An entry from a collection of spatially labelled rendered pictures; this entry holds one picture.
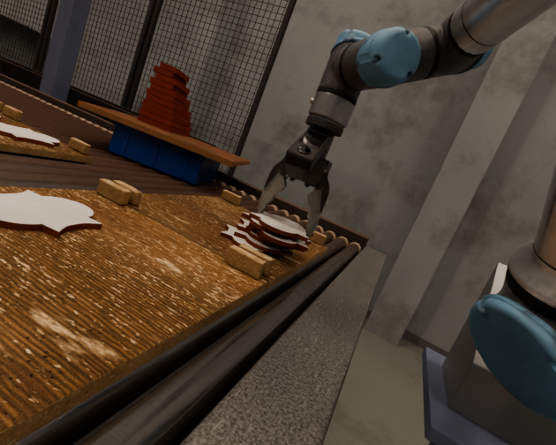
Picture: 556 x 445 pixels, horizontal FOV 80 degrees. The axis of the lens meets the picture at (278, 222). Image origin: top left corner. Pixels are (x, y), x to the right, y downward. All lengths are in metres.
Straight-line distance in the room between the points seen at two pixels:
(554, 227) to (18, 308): 0.41
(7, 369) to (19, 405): 0.03
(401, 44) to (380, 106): 2.89
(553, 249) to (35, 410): 0.37
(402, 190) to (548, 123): 1.18
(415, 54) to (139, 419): 0.51
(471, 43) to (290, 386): 0.49
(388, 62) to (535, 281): 0.32
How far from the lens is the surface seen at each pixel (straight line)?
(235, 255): 0.49
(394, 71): 0.53
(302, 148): 0.54
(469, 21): 0.57
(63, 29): 2.37
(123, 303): 0.34
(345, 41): 0.65
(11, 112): 1.18
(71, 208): 0.52
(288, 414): 0.32
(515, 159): 3.37
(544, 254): 0.35
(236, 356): 0.35
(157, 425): 0.27
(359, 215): 3.30
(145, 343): 0.29
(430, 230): 2.97
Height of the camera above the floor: 1.11
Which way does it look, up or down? 10 degrees down
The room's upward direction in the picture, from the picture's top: 22 degrees clockwise
